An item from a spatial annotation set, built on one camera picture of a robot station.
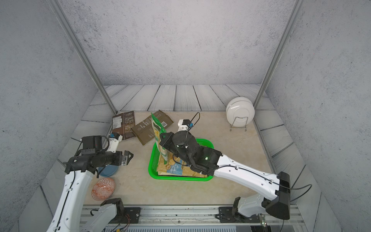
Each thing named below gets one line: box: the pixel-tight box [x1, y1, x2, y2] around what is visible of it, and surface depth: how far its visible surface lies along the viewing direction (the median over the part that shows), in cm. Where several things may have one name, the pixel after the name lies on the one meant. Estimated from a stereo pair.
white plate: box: [225, 96, 256, 128], surface depth 104 cm
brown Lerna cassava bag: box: [130, 110, 174, 146], surface depth 109 cm
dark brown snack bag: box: [112, 110, 137, 140], surface depth 114 cm
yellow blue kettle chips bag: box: [156, 153, 208, 178], surface depth 82 cm
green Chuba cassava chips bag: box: [150, 112, 169, 173], surface depth 82 cm
